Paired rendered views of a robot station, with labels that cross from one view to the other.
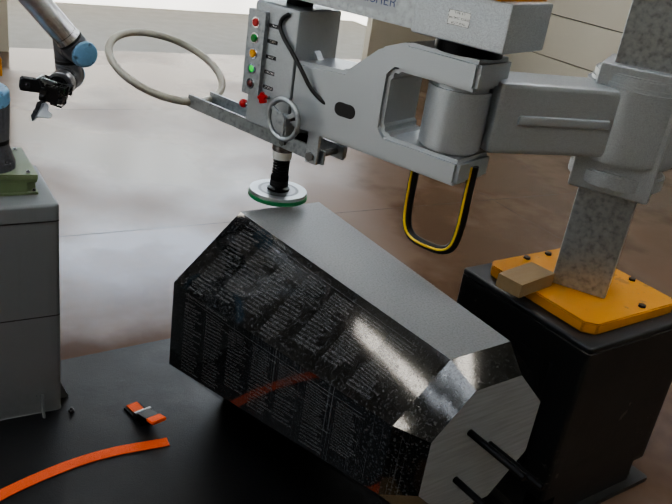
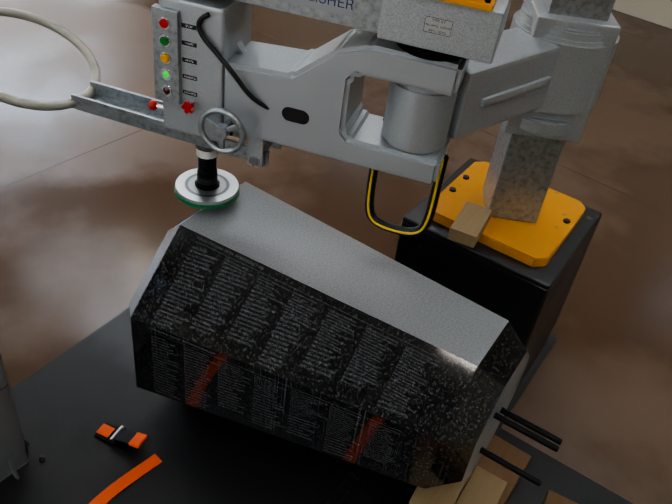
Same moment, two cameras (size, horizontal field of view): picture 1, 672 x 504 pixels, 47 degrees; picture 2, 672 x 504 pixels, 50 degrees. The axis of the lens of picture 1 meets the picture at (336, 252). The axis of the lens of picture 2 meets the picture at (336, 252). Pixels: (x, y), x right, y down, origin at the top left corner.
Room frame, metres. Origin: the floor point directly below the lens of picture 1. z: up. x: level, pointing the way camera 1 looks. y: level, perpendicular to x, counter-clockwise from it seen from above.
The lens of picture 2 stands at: (0.63, 0.62, 2.30)
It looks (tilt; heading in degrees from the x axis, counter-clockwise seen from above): 39 degrees down; 337
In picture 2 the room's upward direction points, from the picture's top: 8 degrees clockwise
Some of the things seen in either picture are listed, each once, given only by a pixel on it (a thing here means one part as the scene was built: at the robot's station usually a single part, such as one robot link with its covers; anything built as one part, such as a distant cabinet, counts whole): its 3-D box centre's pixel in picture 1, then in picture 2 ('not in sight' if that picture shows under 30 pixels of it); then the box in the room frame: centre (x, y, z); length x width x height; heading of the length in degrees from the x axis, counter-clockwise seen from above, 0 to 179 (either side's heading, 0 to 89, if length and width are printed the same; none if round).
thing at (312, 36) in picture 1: (309, 76); (231, 69); (2.63, 0.18, 1.34); 0.36 x 0.22 x 0.45; 54
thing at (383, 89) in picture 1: (378, 105); (327, 101); (2.44, -0.06, 1.32); 0.74 x 0.23 x 0.49; 54
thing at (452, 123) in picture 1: (454, 115); (419, 108); (2.29, -0.29, 1.36); 0.19 x 0.19 x 0.20
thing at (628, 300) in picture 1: (580, 285); (507, 209); (2.54, -0.89, 0.76); 0.49 x 0.49 x 0.05; 38
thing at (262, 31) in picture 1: (256, 53); (167, 55); (2.63, 0.37, 1.39); 0.08 x 0.03 x 0.28; 54
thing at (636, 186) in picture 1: (629, 127); (553, 66); (2.54, -0.89, 1.36); 0.35 x 0.35 x 0.41
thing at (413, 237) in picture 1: (435, 204); (402, 192); (2.29, -0.29, 1.07); 0.23 x 0.03 x 0.32; 54
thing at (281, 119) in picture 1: (290, 118); (226, 125); (2.51, 0.22, 1.22); 0.15 x 0.10 x 0.15; 54
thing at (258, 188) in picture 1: (278, 190); (207, 185); (2.68, 0.25, 0.89); 0.21 x 0.21 x 0.01
